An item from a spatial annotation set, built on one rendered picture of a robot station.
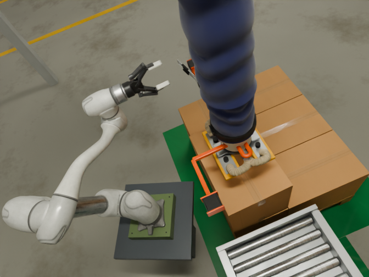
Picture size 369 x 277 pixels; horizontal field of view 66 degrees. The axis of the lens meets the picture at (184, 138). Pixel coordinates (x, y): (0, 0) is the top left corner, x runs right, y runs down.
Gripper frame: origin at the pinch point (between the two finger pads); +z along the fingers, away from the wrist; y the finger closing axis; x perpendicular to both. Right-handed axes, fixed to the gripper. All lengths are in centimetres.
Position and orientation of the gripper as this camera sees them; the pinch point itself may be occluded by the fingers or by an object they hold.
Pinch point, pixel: (163, 73)
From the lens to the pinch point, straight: 139.9
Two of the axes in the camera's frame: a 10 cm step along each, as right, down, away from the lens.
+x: 3.5, 7.5, -5.7
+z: 9.1, -4.2, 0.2
